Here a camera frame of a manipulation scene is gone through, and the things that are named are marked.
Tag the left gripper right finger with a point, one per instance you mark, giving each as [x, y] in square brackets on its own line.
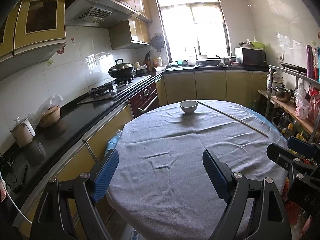
[233, 188]

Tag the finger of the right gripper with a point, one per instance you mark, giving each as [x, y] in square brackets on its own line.
[288, 161]
[306, 149]

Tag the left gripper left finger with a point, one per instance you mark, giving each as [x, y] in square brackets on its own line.
[89, 188]

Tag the yellow plastic bag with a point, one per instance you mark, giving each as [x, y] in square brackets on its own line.
[303, 136]

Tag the black bucket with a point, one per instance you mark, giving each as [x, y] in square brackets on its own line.
[280, 123]

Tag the white pink plastic bag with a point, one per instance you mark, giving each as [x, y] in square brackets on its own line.
[303, 107]

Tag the long wooden stick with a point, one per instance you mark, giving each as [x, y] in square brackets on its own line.
[234, 118]

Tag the red plastic bag on shelf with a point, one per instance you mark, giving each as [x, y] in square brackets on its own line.
[315, 103]

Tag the steel cooking pot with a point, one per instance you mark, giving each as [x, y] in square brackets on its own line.
[282, 93]

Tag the grey tablecloth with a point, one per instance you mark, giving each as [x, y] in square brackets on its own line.
[160, 186]

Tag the clay pot in bag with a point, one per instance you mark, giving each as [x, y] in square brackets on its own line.
[48, 113]

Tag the white ceramic bowl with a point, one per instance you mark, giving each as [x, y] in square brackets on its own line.
[188, 106]

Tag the purple thermos bottle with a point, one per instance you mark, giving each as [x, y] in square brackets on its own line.
[309, 61]

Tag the teal thermos bottle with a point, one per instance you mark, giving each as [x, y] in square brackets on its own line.
[318, 57]

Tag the microwave oven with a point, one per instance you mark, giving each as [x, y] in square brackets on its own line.
[250, 56]

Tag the dark red oven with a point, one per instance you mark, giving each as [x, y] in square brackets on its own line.
[145, 100]

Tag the gas stove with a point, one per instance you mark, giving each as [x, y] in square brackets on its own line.
[113, 89]

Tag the black wok with lid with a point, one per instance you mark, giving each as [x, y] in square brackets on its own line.
[121, 69]

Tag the range hood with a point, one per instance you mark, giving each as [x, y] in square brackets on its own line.
[98, 13]

